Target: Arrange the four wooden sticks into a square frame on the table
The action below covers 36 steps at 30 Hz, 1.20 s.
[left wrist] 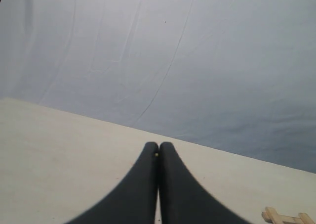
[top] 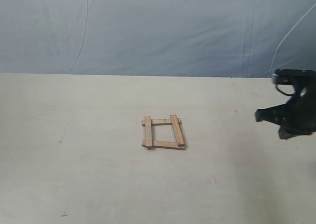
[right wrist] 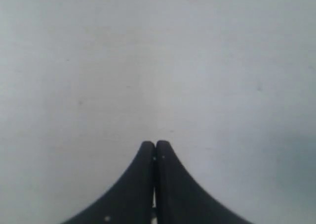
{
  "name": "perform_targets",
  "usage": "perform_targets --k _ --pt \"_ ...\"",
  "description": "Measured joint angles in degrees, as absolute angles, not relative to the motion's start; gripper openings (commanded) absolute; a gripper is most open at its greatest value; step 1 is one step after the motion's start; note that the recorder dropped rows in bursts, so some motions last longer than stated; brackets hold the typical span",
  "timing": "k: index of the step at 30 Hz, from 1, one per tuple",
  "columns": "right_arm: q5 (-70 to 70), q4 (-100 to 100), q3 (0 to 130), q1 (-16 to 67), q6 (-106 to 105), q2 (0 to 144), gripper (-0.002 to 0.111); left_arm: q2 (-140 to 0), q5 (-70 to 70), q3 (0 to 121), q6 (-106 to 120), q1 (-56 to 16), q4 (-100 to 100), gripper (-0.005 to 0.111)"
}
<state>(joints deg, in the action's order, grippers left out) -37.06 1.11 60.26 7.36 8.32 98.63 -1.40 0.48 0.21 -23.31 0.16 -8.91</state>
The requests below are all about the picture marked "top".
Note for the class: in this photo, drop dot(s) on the wood strip holes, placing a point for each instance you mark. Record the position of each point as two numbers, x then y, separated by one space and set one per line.
167 145

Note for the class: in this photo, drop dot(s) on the wood strip with two holes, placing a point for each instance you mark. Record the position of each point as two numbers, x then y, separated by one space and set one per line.
160 122

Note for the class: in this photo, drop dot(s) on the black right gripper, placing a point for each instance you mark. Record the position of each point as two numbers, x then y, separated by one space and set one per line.
296 117

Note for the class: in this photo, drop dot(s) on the plain wood strip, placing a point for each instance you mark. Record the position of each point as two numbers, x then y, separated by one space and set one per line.
148 132
177 130

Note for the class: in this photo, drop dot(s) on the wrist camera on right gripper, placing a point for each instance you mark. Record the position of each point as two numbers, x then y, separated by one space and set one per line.
292 76

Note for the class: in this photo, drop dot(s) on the blue-grey backdrop cloth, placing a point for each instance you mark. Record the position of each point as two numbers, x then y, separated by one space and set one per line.
203 38

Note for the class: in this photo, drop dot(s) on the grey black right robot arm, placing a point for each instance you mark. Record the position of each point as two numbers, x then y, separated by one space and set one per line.
290 90

